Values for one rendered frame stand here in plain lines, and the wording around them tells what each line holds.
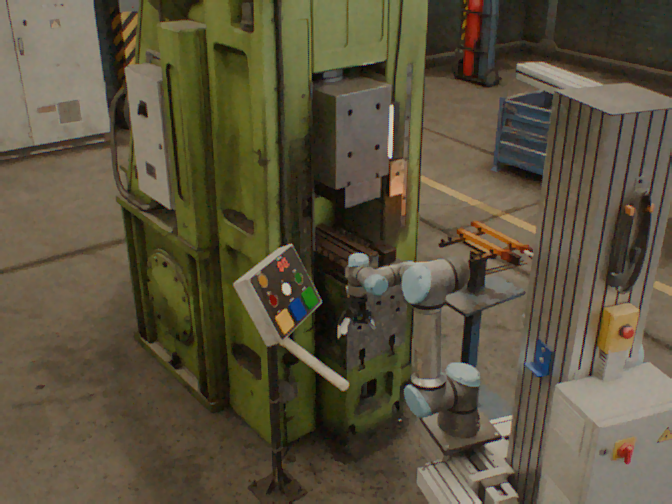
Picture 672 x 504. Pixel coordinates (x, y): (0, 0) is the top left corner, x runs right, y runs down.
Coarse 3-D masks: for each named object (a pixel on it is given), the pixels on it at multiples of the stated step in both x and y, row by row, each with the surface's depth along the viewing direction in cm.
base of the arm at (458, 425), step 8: (440, 416) 267; (448, 416) 263; (456, 416) 261; (464, 416) 261; (472, 416) 262; (440, 424) 266; (448, 424) 263; (456, 424) 262; (464, 424) 262; (472, 424) 263; (480, 424) 267; (448, 432) 264; (456, 432) 262; (464, 432) 262; (472, 432) 263
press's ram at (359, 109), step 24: (336, 96) 303; (360, 96) 311; (384, 96) 319; (336, 120) 308; (360, 120) 316; (384, 120) 324; (336, 144) 312; (360, 144) 320; (384, 144) 329; (336, 168) 317; (360, 168) 325; (384, 168) 334
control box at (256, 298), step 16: (272, 256) 305; (288, 256) 308; (256, 272) 290; (272, 272) 298; (288, 272) 305; (304, 272) 313; (240, 288) 289; (256, 288) 288; (272, 288) 295; (304, 288) 310; (256, 304) 288; (288, 304) 300; (304, 304) 308; (256, 320) 292; (272, 320) 290; (272, 336) 291
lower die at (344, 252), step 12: (324, 228) 375; (324, 240) 364; (348, 240) 363; (324, 252) 354; (336, 252) 352; (348, 252) 352; (372, 252) 352; (324, 264) 353; (336, 264) 345; (372, 264) 352
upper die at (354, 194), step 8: (376, 176) 335; (320, 184) 338; (360, 184) 329; (368, 184) 332; (376, 184) 335; (320, 192) 339; (328, 192) 334; (336, 192) 330; (344, 192) 325; (352, 192) 327; (360, 192) 330; (368, 192) 333; (376, 192) 337; (336, 200) 331; (344, 200) 327; (352, 200) 329; (360, 200) 332
